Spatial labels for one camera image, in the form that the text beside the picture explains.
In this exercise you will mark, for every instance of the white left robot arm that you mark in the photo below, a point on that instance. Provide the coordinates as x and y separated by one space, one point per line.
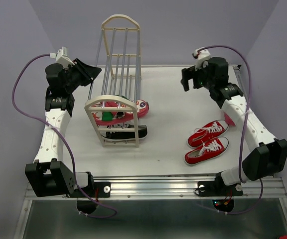
48 175

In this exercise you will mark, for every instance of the cream and chrome shoe shelf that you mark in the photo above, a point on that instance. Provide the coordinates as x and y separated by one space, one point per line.
120 36

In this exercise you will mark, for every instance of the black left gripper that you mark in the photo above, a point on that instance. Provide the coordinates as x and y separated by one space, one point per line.
90 71

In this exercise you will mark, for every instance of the pink green flip-flop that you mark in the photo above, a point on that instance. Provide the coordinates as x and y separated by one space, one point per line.
228 120
110 118

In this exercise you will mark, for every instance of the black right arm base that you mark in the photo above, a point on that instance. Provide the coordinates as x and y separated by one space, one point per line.
218 193

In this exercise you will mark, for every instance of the red sneaker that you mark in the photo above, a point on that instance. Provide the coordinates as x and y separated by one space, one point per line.
206 133
209 150

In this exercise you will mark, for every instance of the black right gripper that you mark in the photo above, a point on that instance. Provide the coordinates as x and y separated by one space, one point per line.
190 73

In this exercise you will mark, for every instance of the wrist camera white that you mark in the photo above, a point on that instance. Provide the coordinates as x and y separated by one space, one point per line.
61 57
201 57

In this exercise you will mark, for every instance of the aluminium mounting rail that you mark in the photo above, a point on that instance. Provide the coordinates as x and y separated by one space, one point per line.
168 188

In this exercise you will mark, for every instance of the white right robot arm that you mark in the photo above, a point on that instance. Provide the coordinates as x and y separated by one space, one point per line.
267 153

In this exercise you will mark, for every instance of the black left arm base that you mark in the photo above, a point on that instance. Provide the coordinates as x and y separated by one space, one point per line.
97 191

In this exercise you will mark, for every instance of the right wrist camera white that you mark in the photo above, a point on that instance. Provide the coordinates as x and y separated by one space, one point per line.
201 57

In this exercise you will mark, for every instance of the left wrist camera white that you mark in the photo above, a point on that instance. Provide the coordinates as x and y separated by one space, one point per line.
61 57

